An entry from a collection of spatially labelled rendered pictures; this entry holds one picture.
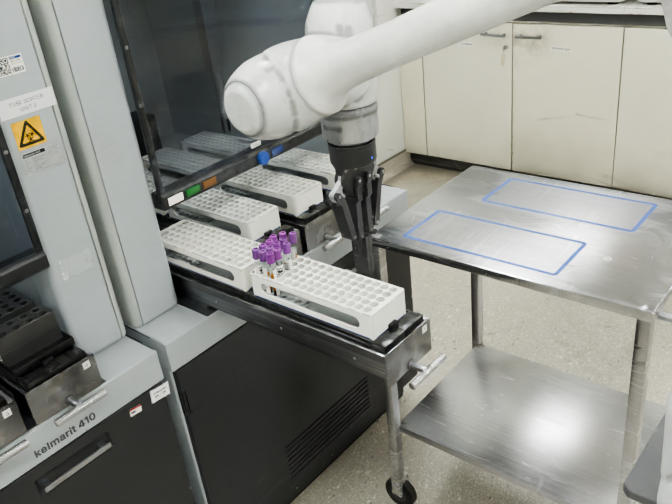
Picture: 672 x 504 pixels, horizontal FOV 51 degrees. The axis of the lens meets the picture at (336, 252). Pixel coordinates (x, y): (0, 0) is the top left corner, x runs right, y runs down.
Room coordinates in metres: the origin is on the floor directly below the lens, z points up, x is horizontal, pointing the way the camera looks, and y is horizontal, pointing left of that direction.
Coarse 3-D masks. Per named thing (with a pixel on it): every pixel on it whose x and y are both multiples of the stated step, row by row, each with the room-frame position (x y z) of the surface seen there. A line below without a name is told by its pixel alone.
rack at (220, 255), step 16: (176, 224) 1.46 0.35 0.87; (192, 224) 1.46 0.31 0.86; (176, 240) 1.38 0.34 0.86; (192, 240) 1.37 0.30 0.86; (208, 240) 1.37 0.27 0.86; (224, 240) 1.36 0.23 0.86; (240, 240) 1.34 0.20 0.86; (176, 256) 1.38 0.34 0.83; (192, 256) 1.31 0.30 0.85; (208, 256) 1.28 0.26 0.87; (224, 256) 1.28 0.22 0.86; (240, 256) 1.27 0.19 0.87; (208, 272) 1.28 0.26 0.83; (224, 272) 1.31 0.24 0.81; (240, 272) 1.21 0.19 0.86; (240, 288) 1.22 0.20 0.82
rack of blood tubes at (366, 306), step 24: (312, 264) 1.20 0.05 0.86; (288, 288) 1.12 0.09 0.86; (312, 288) 1.11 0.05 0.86; (336, 288) 1.10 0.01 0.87; (360, 288) 1.10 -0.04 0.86; (384, 288) 1.09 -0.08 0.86; (312, 312) 1.09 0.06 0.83; (336, 312) 1.11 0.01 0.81; (360, 312) 1.01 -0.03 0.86; (384, 312) 1.02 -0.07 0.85
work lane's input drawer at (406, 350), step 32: (192, 288) 1.30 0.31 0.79; (224, 288) 1.24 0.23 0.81; (256, 320) 1.17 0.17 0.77; (288, 320) 1.11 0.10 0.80; (320, 320) 1.07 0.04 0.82; (416, 320) 1.04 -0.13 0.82; (352, 352) 1.01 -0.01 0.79; (384, 352) 0.97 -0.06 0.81; (416, 352) 1.02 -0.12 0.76; (416, 384) 0.94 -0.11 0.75
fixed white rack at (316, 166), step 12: (288, 156) 1.82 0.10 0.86; (300, 156) 1.80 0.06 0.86; (312, 156) 1.79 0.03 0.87; (324, 156) 1.79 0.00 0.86; (264, 168) 1.85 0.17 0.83; (276, 168) 1.84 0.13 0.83; (288, 168) 1.75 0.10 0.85; (300, 168) 1.72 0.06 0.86; (312, 168) 1.70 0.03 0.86; (324, 168) 1.69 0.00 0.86; (324, 180) 1.75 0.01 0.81
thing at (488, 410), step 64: (448, 192) 1.55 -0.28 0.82; (512, 192) 1.51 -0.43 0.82; (576, 192) 1.46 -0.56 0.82; (384, 256) 1.37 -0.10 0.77; (448, 256) 1.24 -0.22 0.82; (512, 256) 1.21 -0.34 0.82; (576, 256) 1.18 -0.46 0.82; (640, 256) 1.15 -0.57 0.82; (640, 320) 0.98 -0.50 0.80; (384, 384) 1.37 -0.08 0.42; (448, 384) 1.50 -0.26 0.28; (512, 384) 1.47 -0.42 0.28; (576, 384) 1.44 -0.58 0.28; (640, 384) 0.97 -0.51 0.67; (448, 448) 1.27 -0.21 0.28; (512, 448) 1.24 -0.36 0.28; (576, 448) 1.22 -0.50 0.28; (640, 448) 1.20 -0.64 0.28
